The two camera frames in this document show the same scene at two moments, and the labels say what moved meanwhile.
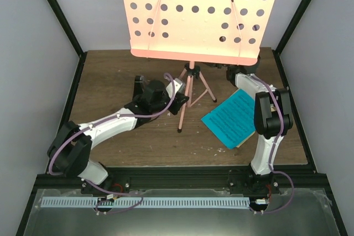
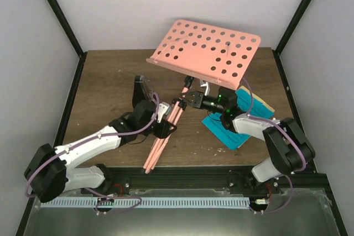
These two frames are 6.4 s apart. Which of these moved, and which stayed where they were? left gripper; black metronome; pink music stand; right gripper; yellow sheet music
Moved: yellow sheet music; pink music stand; left gripper; right gripper
Stayed: black metronome
